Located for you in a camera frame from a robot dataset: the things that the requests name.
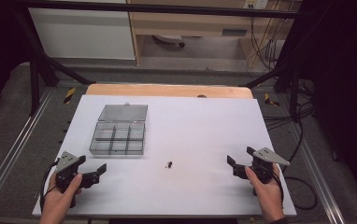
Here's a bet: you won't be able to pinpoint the person's right hand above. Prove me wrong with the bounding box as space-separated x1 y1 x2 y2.
245 162 285 224

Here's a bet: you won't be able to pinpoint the yellow black tape marker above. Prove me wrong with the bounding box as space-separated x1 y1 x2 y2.
264 92 281 107
63 87 77 105

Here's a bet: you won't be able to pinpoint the white cabinet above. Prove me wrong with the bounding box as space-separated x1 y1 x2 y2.
28 0 136 61

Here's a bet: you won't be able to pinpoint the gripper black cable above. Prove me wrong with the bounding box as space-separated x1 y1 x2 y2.
273 120 319 211
38 159 60 212

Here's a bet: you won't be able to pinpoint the hanging black and yellow cables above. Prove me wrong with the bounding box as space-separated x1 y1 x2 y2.
249 0 288 73

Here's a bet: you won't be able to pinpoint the bundle of black cables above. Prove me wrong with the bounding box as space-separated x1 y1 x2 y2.
262 78 316 132

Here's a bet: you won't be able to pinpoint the clear plastic compartment box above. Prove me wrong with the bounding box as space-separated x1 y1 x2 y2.
89 104 149 156

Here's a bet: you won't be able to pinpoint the person's left hand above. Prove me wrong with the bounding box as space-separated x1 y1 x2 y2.
39 173 83 224

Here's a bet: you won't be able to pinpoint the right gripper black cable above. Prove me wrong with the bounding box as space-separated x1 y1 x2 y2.
273 120 319 211

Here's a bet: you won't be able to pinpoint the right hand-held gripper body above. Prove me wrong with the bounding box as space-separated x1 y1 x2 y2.
233 147 292 197

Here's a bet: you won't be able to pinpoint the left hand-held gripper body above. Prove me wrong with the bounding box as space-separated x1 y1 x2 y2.
54 150 101 209

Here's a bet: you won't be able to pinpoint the white power strip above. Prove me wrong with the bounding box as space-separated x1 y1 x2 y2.
242 0 269 10

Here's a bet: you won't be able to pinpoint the wooden desk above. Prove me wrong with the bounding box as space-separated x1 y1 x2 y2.
126 0 304 68

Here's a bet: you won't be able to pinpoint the white table board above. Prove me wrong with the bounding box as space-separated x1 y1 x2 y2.
32 94 297 217

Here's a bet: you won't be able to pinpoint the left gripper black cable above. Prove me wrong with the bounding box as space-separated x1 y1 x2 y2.
38 159 60 212

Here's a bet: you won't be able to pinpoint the wooden table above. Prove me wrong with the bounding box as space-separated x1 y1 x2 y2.
85 83 254 100

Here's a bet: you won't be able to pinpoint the aluminium rail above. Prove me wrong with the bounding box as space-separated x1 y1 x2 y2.
0 88 54 214
287 120 347 224

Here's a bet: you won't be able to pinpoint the black metal frame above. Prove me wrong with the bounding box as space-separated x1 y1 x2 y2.
9 0 327 117

